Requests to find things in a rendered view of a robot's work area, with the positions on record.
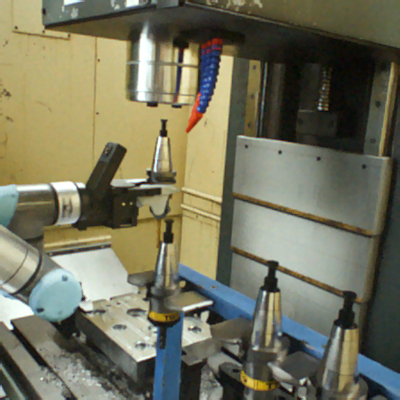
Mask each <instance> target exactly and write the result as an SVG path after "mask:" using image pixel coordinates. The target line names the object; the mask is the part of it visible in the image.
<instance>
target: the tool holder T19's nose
mask: <svg viewBox="0 0 400 400"><path fill-rule="evenodd" d="M241 400H276V396H275V394H274V390H272V391H268V392H262V391H257V390H254V389H251V388H250V387H247V386H245V389H244V391H242V397H241Z"/></svg>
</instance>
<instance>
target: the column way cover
mask: <svg viewBox="0 0 400 400"><path fill-rule="evenodd" d="M394 162H395V158H391V157H376V156H369V155H364V154H363V153H357V152H351V151H346V150H339V149H334V148H327V147H317V146H306V145H299V144H294V143H288V142H282V141H277V140H270V139H264V138H250V137H240V136H238V137H237V151H236V161H235V171H234V182H233V192H232V195H233V197H234V198H235V206H234V215H233V226H232V236H231V247H230V248H231V250H232V251H233V258H232V268H231V278H230V288H232V289H234V290H236V291H237V292H239V293H241V294H242V295H244V296H247V297H249V298H251V299H253V300H255V301H257V297H258V294H259V290H260V287H261V286H263V279H264V277H265V276H267V273H268V266H267V265H266V262H267V261H269V260H273V261H277V262H279V266H278V267H277V271H276V278H278V279H279V283H278V288H280V306H281V314H282V315H284V316H286V317H288V318H289V319H291V320H293V321H296V322H298V323H300V324H301V325H303V326H306V327H308V328H310V329H313V330H315V331H317V332H319V334H321V335H323V336H324V337H326V338H329V333H330V330H331V327H332V325H333V322H334V321H335V320H338V310H339V309H341V308H343V303H344V297H342V291H344V290H350V291H354V292H355V293H357V299H355V300H354V307H353V311H355V312H356V315H355V321H354V323H356V324H357V325H358V354H359V353H360V351H361V345H362V340H363V328H364V323H365V317H366V311H367V305H368V301H369V300H371V292H372V286H373V281H374V275H375V269H376V264H377V252H378V246H379V235H380V234H382V233H383V229H384V224H385V219H386V212H387V207H388V196H389V190H390V185H391V179H392V173H393V167H394Z"/></svg>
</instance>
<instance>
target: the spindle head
mask: <svg viewBox="0 0 400 400"><path fill-rule="evenodd" d="M126 6H127V0H83V1H79V2H76V3H72V4H67V5H64V0H42V11H41V12H42V25H43V26H45V30H55V31H61V32H67V33H72V34H79V35H85V36H91V37H97V38H107V39H113V40H120V41H125V42H126V36H128V35H136V34H154V35H168V36H177V37H180V32H183V31H191V30H200V29H217V30H221V31H225V32H230V33H235V34H239V35H244V36H246V38H245V43H244V44H243V45H237V46H223V47H222V50H221V55H224V56H230V57H237V58H242V59H247V60H254V61H260V62H266V63H277V64H303V63H400V0H179V6H175V7H170V8H164V9H160V10H157V0H151V2H150V3H149V4H148V5H144V4H142V2H141V0H139V5H134V6H130V7H126Z"/></svg>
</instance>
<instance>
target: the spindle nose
mask: <svg viewBox="0 0 400 400"><path fill-rule="evenodd" d="M201 56H202V46H200V45H196V44H191V43H187V42H183V41H180V37H177V36H168V35H154V34H136V35H128V36H126V55H125V62H126V64H125V99H126V100H127V101H129V102H138V103H148V104H170V105H184V106H194V104H195V102H196V99H197V97H198V94H199V92H200V90H201V86H202V82H201V80H202V77H201V75H202V71H201V69H202V66H201V63H202V61H203V60H202V59H201Z"/></svg>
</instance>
